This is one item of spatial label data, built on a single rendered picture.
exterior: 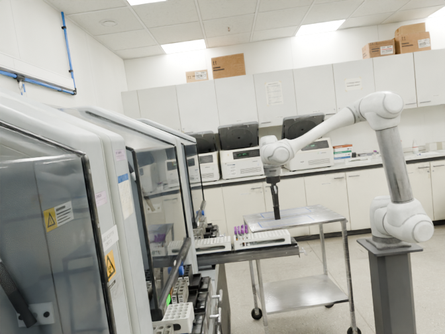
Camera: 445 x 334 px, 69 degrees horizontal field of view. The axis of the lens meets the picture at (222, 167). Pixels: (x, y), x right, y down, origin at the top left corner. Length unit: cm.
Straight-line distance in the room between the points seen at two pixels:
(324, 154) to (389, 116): 255
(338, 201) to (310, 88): 149
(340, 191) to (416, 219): 255
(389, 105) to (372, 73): 308
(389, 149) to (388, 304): 87
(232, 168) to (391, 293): 249
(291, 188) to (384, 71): 194
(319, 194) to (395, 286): 229
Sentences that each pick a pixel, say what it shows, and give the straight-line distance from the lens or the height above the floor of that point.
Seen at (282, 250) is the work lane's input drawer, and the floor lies 79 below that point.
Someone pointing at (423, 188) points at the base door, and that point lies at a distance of 469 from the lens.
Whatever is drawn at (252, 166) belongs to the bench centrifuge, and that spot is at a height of 103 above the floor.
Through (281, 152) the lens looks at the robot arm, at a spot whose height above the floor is 131.
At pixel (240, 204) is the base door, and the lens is 408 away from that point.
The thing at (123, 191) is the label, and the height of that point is 131.
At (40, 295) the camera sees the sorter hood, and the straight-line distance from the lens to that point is 45.
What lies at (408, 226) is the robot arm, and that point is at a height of 88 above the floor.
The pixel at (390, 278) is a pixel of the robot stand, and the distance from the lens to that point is 207.
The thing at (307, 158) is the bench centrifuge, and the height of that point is 104.
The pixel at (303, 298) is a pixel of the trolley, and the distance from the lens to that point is 240.
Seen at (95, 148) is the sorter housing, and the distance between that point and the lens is 65.
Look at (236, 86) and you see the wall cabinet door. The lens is 435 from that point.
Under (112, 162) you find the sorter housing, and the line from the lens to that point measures 72.
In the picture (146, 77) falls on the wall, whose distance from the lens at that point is 486.
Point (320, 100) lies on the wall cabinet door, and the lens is 448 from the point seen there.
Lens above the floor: 140
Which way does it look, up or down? 5 degrees down
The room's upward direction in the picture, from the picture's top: 7 degrees counter-clockwise
